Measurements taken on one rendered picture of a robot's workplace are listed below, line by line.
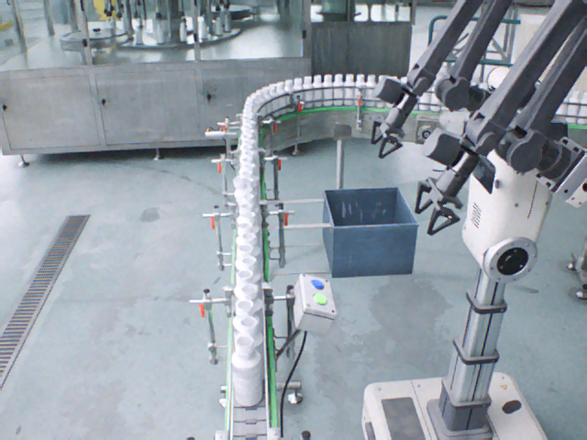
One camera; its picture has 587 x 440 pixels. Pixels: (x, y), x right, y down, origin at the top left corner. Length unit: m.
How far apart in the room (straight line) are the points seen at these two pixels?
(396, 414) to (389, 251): 0.63
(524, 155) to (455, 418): 1.11
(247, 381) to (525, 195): 0.86
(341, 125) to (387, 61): 3.81
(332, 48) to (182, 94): 2.45
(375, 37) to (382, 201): 4.64
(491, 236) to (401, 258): 0.55
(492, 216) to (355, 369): 1.39
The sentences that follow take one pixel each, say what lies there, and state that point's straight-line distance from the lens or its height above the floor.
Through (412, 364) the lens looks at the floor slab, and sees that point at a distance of 2.79.
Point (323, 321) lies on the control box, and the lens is 1.30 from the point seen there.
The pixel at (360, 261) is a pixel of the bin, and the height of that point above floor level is 0.80.
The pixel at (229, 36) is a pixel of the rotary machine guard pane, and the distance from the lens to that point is 4.69.
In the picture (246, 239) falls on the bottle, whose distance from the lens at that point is 1.44.
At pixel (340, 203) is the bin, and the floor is 0.88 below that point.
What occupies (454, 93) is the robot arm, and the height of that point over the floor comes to 1.47.
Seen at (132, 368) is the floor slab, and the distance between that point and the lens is 2.83.
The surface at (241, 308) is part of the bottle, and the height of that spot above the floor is 1.14.
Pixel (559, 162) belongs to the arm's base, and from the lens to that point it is 1.34.
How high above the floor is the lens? 1.90
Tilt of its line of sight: 29 degrees down
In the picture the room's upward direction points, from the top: 1 degrees counter-clockwise
